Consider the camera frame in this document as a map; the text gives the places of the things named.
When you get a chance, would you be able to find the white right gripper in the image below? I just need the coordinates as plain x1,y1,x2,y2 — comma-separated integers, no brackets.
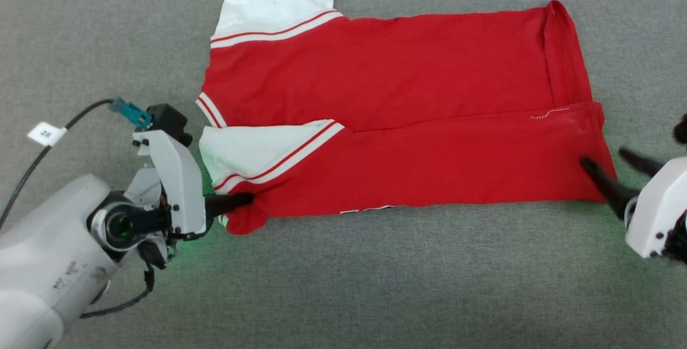
580,148,687,259

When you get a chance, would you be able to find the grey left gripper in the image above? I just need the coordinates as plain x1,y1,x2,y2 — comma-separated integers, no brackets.
126,130,254,242

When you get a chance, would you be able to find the red and white garment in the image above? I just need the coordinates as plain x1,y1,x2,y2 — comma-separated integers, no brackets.
195,0,618,235

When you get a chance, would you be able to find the black cable with teal plug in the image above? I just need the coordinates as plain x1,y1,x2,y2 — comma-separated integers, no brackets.
0,97,154,229

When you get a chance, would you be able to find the white cable label tag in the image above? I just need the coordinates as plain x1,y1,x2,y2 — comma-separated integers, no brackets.
27,122,68,147

